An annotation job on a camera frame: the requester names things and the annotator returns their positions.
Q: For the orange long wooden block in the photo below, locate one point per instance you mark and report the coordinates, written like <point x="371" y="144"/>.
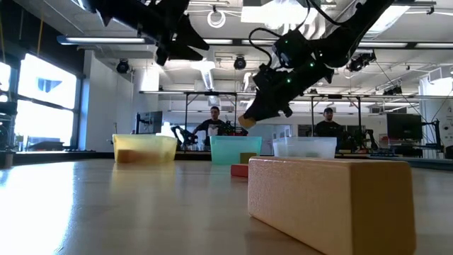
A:
<point x="332" y="205"/>

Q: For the person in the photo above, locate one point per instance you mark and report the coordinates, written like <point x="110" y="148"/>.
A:
<point x="212" y="127"/>
<point x="329" y="129"/>

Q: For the green wooden cube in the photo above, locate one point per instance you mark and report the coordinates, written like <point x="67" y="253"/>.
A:
<point x="247" y="158"/>

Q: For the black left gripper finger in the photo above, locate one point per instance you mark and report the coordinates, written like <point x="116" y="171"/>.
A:
<point x="184" y="54"/>
<point x="189" y="37"/>

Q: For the red rectangular wooden block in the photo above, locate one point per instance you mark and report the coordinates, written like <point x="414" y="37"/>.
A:
<point x="239" y="170"/>

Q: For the black computer monitor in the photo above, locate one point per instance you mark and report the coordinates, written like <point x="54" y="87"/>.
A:
<point x="150" y="122"/>
<point x="403" y="127"/>

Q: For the long overhead light bar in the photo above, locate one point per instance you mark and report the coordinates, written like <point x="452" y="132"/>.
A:
<point x="106" y="40"/>

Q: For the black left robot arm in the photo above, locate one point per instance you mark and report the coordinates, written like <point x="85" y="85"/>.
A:
<point x="92" y="5"/>

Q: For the black background rig frame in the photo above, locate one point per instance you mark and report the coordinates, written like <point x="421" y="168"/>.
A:
<point x="334" y="96"/>
<point x="210" y="93"/>

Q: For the yellow plastic bin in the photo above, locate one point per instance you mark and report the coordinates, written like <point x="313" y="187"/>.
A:
<point x="145" y="147"/>

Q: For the black background robot arm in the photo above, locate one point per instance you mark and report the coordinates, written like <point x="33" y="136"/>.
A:
<point x="184" y="136"/>

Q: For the black ceiling camera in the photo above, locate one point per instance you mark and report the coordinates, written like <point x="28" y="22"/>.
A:
<point x="122" y="66"/>
<point x="239" y="62"/>
<point x="361" y="61"/>

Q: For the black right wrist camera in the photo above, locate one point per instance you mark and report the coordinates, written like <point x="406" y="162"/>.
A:
<point x="286" y="49"/>

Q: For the teal plastic bin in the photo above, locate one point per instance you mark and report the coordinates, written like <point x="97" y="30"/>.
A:
<point x="230" y="148"/>

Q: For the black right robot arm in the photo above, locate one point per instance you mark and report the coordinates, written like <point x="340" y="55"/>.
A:
<point x="354" y="28"/>

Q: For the clear plastic bin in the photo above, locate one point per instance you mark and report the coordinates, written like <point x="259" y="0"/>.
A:
<point x="311" y="147"/>

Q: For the large window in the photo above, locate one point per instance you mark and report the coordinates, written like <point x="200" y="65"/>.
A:
<point x="46" y="113"/>

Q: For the white ceiling light panel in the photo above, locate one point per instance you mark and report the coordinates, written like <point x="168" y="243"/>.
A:
<point x="269" y="14"/>

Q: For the orange wooden cube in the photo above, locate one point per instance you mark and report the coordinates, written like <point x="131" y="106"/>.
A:
<point x="246" y="123"/>

